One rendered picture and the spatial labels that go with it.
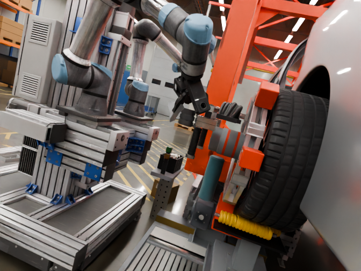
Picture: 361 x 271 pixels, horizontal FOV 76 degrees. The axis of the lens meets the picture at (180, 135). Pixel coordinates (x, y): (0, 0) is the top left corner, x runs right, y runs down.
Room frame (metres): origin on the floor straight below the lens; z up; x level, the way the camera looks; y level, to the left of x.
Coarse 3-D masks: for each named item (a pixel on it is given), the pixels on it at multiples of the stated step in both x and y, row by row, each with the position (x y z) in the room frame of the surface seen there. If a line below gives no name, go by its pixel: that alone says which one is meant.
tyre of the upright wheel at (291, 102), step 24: (288, 96) 0.99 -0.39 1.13; (312, 96) 1.04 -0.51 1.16; (288, 120) 0.89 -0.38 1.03; (312, 120) 0.89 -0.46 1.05; (288, 144) 0.85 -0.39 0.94; (312, 144) 0.85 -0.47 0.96; (264, 168) 0.85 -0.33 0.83; (288, 168) 0.84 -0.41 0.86; (312, 168) 0.82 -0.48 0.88; (264, 192) 0.86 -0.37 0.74; (288, 192) 0.84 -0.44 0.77; (264, 216) 0.92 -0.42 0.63; (288, 216) 0.87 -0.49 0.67
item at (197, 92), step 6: (186, 84) 0.74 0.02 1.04; (192, 84) 0.73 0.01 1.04; (198, 84) 0.73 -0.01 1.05; (192, 90) 0.72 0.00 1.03; (198, 90) 0.73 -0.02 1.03; (204, 90) 0.74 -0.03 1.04; (192, 96) 0.72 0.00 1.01; (198, 96) 0.73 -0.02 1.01; (204, 96) 0.73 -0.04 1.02; (192, 102) 0.73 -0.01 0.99; (198, 102) 0.72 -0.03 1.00; (204, 102) 0.73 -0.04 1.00; (198, 108) 0.72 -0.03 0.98; (204, 108) 0.72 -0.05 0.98; (210, 108) 0.73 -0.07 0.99; (198, 114) 0.73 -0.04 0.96
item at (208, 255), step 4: (208, 244) 1.39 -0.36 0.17; (212, 244) 1.42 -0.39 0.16; (208, 248) 1.34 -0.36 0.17; (212, 248) 1.39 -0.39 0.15; (208, 252) 1.34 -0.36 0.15; (212, 252) 1.35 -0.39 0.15; (208, 256) 1.30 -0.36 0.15; (204, 260) 1.31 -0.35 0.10; (208, 260) 1.26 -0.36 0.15; (204, 264) 1.23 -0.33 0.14; (208, 264) 1.23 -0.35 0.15; (204, 268) 1.15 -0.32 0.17; (208, 268) 1.19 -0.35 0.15
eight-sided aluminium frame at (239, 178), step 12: (252, 96) 1.27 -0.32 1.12; (252, 108) 1.04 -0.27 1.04; (252, 120) 0.95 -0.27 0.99; (264, 120) 0.96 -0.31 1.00; (252, 132) 0.92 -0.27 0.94; (240, 168) 0.92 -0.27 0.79; (228, 180) 1.29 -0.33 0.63; (240, 180) 0.92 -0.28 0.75; (228, 192) 1.01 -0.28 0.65; (240, 192) 0.97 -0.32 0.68
